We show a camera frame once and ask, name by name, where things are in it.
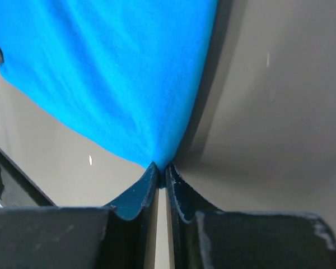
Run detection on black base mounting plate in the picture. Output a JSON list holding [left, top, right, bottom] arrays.
[[0, 149, 55, 207]]

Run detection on blue t shirt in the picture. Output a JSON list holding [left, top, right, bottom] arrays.
[[0, 1, 218, 171]]

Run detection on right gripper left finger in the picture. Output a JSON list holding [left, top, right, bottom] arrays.
[[0, 164, 160, 268]]

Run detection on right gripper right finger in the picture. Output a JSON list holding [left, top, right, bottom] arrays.
[[165, 164, 336, 268]]

